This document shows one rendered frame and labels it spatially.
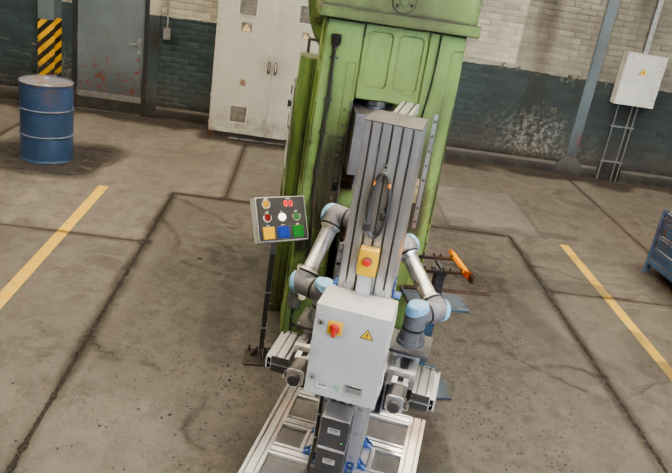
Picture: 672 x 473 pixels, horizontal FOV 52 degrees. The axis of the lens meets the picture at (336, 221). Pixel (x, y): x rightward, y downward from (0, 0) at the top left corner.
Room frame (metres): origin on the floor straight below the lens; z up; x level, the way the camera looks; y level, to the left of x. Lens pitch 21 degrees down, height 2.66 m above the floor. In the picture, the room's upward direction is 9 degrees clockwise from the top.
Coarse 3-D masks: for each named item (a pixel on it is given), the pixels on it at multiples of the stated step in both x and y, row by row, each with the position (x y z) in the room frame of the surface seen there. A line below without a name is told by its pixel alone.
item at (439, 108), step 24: (432, 48) 4.38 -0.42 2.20; (456, 48) 4.40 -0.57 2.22; (432, 72) 4.38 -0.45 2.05; (456, 72) 4.41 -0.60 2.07; (432, 96) 4.39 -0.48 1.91; (432, 120) 4.39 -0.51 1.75; (432, 144) 4.39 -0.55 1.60; (432, 168) 4.40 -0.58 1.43; (432, 192) 4.41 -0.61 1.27; (432, 216) 4.41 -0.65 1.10
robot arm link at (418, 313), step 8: (408, 304) 3.18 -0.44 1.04; (416, 304) 3.18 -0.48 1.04; (424, 304) 3.18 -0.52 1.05; (408, 312) 3.14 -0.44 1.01; (416, 312) 3.12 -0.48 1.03; (424, 312) 3.13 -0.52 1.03; (432, 312) 3.18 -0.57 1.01; (408, 320) 3.13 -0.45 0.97; (416, 320) 3.12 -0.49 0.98; (424, 320) 3.14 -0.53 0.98; (432, 320) 3.17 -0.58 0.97; (408, 328) 3.13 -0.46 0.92; (416, 328) 3.12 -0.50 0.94; (424, 328) 3.16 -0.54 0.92
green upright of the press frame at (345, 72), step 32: (352, 32) 4.32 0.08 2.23; (320, 64) 4.32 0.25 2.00; (352, 64) 4.32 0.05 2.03; (320, 96) 4.30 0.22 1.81; (352, 96) 4.32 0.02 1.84; (320, 128) 4.30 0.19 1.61; (320, 160) 4.31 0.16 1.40; (320, 192) 4.31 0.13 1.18; (288, 288) 4.30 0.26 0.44; (288, 320) 4.30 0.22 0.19
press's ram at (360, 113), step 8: (360, 104) 4.48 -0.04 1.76; (352, 112) 4.37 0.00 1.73; (360, 112) 4.23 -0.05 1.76; (368, 112) 4.27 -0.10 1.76; (352, 120) 4.30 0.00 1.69; (360, 120) 4.19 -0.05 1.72; (352, 128) 4.24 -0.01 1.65; (360, 128) 4.19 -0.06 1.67; (352, 136) 4.19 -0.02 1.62; (360, 136) 4.19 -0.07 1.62; (352, 144) 4.19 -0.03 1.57; (360, 144) 4.19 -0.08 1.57; (352, 152) 4.19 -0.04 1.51; (344, 160) 4.39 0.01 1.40; (352, 160) 4.19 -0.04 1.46; (352, 168) 4.19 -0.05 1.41
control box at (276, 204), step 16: (256, 208) 3.92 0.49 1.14; (272, 208) 3.98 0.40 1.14; (288, 208) 4.03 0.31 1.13; (304, 208) 4.09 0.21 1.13; (256, 224) 3.89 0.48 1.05; (272, 224) 3.93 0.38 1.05; (288, 224) 3.99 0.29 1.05; (304, 224) 4.04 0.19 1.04; (256, 240) 3.87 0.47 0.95; (272, 240) 3.88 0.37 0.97; (288, 240) 3.94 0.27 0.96
